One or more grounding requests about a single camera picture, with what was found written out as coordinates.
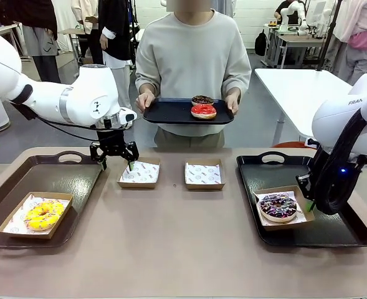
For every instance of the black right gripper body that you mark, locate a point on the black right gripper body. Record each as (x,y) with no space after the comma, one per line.
(342,179)

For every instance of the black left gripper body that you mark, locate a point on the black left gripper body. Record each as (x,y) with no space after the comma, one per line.
(110,143)

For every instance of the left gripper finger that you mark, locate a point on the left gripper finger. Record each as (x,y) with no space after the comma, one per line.
(95,152)
(133,152)

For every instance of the white printed liner paper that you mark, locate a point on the white printed liner paper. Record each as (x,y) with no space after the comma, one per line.
(301,215)
(202,172)
(15,225)
(145,172)

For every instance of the brown cardboard food box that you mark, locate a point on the brown cardboard food box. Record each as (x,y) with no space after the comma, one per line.
(289,225)
(30,235)
(205,187)
(139,185)

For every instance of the chocolate donut with purple sprinkles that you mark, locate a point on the chocolate donut with purple sprinkles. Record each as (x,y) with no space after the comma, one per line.
(276,207)

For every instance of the red glazed donut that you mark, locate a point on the red glazed donut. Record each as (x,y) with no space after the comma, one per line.
(203,111)

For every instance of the yellow sprinkled donut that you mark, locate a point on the yellow sprinkled donut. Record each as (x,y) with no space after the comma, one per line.
(43,215)

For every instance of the dark chocolate sprinkled donut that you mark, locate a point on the dark chocolate sprinkled donut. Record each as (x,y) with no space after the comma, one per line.
(202,99)

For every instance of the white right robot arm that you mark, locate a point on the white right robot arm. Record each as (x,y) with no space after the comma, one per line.
(332,118)

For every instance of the person's left forearm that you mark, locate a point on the person's left forearm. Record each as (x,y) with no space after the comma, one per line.
(237,82)

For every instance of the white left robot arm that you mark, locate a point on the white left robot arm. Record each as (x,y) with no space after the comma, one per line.
(77,99)

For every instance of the person's right forearm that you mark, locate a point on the person's right forearm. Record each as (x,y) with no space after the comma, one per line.
(147,82)

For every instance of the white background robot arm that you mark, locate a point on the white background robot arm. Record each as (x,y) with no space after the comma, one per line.
(295,12)

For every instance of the person's right hand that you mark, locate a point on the person's right hand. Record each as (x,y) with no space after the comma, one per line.
(143,101)

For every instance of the person's left hand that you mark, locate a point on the person's left hand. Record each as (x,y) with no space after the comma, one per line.
(234,101)

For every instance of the red-orange stool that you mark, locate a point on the red-orange stool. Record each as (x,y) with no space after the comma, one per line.
(290,144)

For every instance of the brown cardboard carton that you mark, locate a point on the brown cardboard carton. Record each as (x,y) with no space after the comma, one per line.
(88,60)

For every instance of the mannequin in black jacket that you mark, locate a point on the mannequin in black jacket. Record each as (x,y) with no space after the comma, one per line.
(117,40)

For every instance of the mannequin in cream jacket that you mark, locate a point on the mannequin in cream jacket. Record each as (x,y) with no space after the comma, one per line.
(91,40)

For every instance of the person in beige sweater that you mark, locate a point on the person in beige sweater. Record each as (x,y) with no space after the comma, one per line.
(192,56)

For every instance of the beige-topped desk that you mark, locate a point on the beige-topped desk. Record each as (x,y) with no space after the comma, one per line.
(74,31)

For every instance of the mannequin in black cape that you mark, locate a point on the mannequin in black cape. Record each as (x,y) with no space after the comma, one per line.
(40,37)

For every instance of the black stand pole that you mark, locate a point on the black stand pole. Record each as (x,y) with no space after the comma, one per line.
(328,37)

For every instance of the grey workbench table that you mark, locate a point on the grey workbench table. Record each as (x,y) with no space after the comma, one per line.
(295,42)

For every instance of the person in pink top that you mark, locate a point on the person in pink top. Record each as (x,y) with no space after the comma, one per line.
(360,31)

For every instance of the black backpack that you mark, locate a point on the black backpack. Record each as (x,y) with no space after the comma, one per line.
(260,43)

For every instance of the white desk with metal legs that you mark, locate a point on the white desk with metal legs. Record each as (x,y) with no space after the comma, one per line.
(5,29)

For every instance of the seated person in dark top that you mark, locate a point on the seated person in dark top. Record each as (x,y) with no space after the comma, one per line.
(283,11)

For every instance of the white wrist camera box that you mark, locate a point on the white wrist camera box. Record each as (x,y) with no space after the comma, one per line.
(128,116)

